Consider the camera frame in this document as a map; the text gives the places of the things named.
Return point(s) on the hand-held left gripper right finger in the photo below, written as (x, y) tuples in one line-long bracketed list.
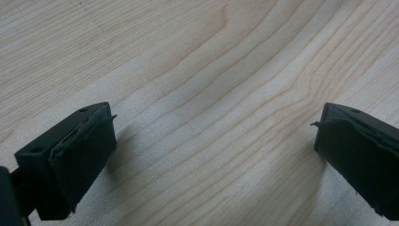
[(360, 150)]

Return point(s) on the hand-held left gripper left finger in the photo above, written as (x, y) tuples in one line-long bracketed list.
[(67, 157)]

